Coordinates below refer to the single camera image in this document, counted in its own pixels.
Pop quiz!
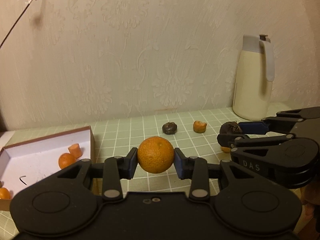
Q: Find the brown shallow cardboard box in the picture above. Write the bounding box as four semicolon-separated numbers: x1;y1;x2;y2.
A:
1;126;95;198

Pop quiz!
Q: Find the person right hand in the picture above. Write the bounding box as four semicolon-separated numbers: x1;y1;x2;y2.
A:
300;181;319;229

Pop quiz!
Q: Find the dark chocolate fruit front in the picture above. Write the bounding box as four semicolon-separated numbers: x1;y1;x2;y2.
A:
219;121;243;134

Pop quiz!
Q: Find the orange carrot chunk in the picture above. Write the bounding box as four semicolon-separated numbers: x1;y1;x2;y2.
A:
68;144;83;159

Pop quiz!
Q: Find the dark chocolate fruit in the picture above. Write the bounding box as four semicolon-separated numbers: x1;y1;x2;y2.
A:
219;121;243;134
162;122;177;135

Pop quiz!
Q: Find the small yellow orange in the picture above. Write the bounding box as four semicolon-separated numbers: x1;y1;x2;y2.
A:
220;146;231;153

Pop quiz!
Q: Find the back carrot piece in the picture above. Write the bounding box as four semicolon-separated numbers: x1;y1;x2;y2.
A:
193;120;207;133

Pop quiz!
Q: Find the cream thermos jug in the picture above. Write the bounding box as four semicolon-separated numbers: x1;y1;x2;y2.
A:
233;34;275;121

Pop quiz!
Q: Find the large orange mandarin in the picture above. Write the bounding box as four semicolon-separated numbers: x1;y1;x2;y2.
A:
137;137;175;174

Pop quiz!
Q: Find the dark chocolate fruit back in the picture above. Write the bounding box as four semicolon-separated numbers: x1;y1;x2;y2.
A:
162;122;177;135

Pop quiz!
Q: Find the black power cable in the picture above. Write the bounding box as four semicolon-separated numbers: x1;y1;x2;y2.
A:
0;0;49;49

